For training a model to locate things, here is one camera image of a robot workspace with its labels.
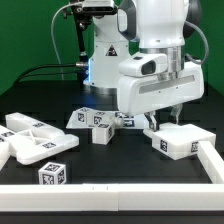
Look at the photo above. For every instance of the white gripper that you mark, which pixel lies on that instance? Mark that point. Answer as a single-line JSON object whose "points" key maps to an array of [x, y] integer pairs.
{"points": [[140, 95]]}

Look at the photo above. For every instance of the white chair seat block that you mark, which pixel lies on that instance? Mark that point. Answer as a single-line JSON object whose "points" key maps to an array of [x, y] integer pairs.
{"points": [[177, 141]]}

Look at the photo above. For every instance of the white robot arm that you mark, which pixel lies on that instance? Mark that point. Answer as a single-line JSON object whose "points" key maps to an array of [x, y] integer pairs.
{"points": [[145, 26]]}

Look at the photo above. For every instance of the white base tag sheet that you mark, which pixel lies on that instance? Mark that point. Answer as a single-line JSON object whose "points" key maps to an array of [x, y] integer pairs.
{"points": [[130, 122]]}

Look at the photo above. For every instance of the small white tagged cube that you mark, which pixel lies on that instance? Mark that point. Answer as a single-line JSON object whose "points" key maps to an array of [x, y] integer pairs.
{"points": [[52, 174]]}

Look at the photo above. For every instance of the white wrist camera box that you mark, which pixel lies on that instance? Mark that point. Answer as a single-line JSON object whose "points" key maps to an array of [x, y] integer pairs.
{"points": [[141, 64]]}

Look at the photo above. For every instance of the white right fence rail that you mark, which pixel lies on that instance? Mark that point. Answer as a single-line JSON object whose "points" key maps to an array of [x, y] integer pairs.
{"points": [[211, 162]]}

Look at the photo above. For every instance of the white fence rail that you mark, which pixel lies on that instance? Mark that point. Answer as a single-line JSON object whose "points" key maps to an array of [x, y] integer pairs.
{"points": [[112, 197], [211, 162]]}

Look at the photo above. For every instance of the white front fence rail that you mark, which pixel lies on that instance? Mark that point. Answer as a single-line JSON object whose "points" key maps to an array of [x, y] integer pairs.
{"points": [[112, 197]]}

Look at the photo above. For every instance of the overhead camera on stand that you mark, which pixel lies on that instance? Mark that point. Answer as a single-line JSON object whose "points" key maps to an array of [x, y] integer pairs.
{"points": [[94, 7]]}

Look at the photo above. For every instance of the black camera stand pole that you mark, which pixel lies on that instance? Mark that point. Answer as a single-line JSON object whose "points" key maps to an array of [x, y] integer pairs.
{"points": [[82, 21]]}

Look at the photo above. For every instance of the white chair back frame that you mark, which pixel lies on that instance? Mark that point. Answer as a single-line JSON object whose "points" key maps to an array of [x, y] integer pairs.
{"points": [[30, 140]]}

